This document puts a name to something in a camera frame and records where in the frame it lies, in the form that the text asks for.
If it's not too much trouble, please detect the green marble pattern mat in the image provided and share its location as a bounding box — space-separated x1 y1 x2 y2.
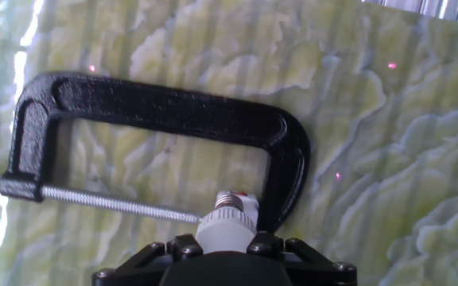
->
0 0 458 286

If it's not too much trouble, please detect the white light bulb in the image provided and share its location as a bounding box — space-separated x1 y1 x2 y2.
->
195 190 258 255

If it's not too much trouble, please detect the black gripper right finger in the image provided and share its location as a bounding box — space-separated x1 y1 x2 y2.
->
246 232 358 286

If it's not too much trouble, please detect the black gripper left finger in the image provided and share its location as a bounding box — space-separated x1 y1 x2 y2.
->
92 233 205 286

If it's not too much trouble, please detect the white lamp socket adapter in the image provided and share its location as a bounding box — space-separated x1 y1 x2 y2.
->
228 191 261 224

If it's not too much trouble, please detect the black C-clamp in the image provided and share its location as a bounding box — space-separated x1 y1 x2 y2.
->
0 71 312 234

